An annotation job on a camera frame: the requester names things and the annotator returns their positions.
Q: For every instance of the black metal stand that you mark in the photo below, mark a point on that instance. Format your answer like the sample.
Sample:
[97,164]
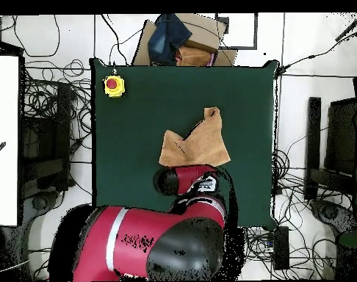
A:
[340,132]
[43,176]

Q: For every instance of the black pedestal leg with knob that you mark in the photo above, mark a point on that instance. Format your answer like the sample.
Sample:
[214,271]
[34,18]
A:
[328,213]
[39,202]

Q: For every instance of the black square frame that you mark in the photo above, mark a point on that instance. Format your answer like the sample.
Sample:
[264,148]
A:
[243,47]

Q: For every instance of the long black flat board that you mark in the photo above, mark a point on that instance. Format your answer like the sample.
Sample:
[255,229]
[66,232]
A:
[313,132]

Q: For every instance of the orange terry towel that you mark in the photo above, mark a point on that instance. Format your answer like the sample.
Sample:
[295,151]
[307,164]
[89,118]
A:
[202,147]

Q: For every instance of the orange cloth in box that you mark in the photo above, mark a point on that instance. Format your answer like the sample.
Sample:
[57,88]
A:
[193,57]

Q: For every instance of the white board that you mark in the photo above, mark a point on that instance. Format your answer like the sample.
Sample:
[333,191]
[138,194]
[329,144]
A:
[3,117]

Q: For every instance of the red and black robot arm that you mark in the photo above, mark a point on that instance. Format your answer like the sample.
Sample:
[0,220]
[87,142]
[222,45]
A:
[137,235]

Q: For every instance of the dark green table cloth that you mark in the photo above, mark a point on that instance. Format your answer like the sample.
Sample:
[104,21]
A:
[131,117]

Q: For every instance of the yellow emergency stop button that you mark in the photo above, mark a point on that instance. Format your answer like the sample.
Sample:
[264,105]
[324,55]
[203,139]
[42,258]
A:
[111,84]

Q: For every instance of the brown cardboard box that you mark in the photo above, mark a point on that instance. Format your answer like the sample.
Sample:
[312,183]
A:
[202,32]

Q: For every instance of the blue denim jeans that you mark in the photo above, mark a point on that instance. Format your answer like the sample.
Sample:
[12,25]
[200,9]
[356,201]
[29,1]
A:
[166,38]

